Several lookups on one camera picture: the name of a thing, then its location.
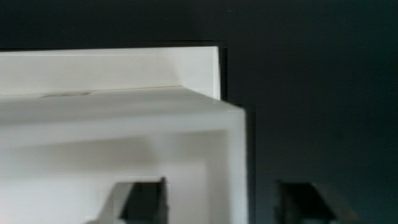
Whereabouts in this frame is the white drawer box front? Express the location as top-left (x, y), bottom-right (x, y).
top-left (0, 88), bottom-right (249, 224)

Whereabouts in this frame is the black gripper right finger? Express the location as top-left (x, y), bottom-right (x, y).
top-left (274, 181), bottom-right (356, 224)

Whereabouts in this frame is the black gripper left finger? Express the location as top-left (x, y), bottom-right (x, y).
top-left (87, 177), bottom-right (169, 224)

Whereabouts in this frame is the white drawer box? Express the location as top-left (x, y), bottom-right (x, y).
top-left (0, 88), bottom-right (249, 224)
top-left (0, 46), bottom-right (220, 99)

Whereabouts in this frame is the white drawer box rear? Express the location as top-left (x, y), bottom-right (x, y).
top-left (0, 46), bottom-right (220, 99)

